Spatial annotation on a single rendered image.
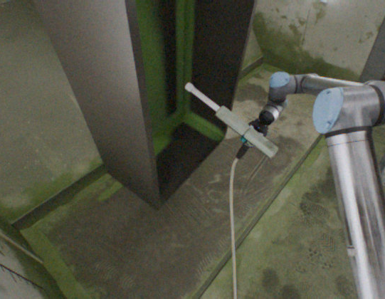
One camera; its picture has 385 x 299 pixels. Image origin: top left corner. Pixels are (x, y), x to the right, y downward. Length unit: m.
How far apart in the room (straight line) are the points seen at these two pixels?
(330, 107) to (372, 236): 0.31
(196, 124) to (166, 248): 0.78
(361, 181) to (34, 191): 1.85
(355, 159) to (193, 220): 1.29
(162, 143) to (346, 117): 1.14
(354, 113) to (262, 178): 1.34
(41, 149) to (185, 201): 0.97
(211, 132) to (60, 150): 1.01
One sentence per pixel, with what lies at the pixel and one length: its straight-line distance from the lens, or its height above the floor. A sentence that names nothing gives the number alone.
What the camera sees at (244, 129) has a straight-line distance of 1.06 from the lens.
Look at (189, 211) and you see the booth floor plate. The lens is 1.81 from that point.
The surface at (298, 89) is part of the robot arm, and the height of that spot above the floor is 0.93.
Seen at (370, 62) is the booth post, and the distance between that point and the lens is 2.72.
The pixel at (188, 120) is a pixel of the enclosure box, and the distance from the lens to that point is 1.68.
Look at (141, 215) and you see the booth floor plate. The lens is 1.88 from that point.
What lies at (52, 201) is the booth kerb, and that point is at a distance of 2.08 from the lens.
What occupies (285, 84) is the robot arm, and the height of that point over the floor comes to 0.96.
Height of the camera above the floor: 1.61
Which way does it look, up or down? 45 degrees down
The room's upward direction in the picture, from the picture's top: straight up
